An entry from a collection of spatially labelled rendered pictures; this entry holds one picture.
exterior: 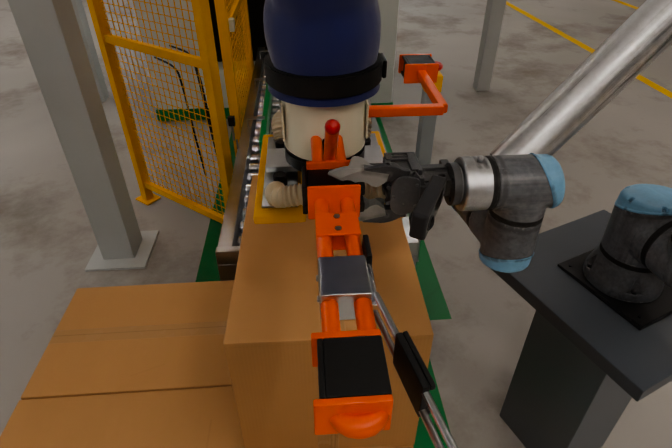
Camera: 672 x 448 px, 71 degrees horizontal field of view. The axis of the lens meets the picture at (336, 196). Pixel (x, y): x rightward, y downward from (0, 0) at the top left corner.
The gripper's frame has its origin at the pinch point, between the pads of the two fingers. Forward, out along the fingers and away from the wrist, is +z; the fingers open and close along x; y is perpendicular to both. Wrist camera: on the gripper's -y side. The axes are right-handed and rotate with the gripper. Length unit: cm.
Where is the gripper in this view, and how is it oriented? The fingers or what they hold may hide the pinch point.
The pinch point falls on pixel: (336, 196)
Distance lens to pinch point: 74.9
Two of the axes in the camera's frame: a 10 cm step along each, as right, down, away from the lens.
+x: 0.0, -8.3, -5.6
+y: -0.7, -5.6, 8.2
